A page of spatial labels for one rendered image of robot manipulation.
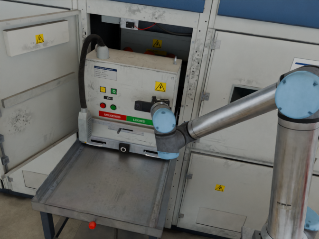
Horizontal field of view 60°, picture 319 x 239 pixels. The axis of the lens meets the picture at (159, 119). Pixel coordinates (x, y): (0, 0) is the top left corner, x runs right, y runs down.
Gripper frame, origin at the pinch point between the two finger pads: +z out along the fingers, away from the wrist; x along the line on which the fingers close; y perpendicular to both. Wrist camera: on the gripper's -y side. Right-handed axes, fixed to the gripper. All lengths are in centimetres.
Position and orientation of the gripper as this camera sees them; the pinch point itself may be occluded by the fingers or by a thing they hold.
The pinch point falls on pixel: (151, 101)
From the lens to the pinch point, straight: 142.8
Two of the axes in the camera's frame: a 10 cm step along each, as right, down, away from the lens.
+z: -1.1, -2.8, 9.5
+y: 9.9, 0.4, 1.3
